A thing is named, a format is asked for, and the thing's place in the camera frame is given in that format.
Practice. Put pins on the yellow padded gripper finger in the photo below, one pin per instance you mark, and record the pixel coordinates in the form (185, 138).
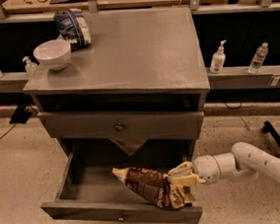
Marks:
(183, 169)
(191, 180)

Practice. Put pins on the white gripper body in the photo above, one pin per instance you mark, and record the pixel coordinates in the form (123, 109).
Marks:
(205, 168)

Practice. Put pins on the brown and yellow chip bag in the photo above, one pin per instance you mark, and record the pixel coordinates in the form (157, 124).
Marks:
(155, 187)

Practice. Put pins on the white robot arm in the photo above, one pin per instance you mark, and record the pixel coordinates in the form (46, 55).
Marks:
(243, 163)

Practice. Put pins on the closed grey top drawer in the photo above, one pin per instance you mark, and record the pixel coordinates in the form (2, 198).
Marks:
(125, 125)

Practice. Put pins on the grey paper under drawer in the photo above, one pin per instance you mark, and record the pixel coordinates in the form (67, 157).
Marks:
(129, 146)

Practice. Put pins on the grey drawer cabinet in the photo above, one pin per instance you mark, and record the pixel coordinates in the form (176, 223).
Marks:
(139, 61)

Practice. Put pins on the open grey middle drawer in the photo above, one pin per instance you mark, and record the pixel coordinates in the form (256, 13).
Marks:
(90, 191)

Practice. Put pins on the blue and white chip bag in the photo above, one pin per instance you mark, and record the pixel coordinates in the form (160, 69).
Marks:
(73, 28)

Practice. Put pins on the clear water bottle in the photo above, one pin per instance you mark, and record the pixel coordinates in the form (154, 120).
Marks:
(258, 58)

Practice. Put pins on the white bowl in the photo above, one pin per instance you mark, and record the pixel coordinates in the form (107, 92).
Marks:
(54, 54)

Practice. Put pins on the clear sanitizer bottle near cabinet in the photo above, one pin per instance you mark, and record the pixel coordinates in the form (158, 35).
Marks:
(30, 66)

